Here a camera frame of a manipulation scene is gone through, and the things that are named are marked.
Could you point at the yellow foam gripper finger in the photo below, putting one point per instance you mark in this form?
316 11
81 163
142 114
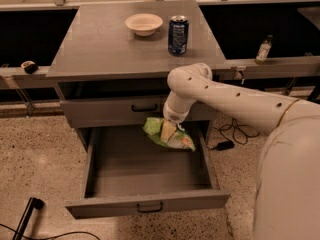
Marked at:
168 129

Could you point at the green rice chip bag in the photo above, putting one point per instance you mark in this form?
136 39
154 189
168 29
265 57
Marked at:
179 140

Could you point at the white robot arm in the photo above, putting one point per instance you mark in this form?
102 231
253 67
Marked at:
287 200

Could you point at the grey open lower drawer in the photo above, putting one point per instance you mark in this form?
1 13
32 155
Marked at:
126 173

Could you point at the grey drawer cabinet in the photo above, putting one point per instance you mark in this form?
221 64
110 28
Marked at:
101 58

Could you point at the grey upper drawer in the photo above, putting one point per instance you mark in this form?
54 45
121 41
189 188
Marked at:
117 111

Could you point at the blue soda can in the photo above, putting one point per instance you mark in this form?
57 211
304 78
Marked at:
178 35

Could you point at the white paper bowl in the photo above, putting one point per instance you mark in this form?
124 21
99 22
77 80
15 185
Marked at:
144 24

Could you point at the clear plastic bottle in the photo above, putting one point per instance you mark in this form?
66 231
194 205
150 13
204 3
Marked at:
264 49

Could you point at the black stand with cable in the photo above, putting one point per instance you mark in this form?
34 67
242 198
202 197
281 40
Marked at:
37 204

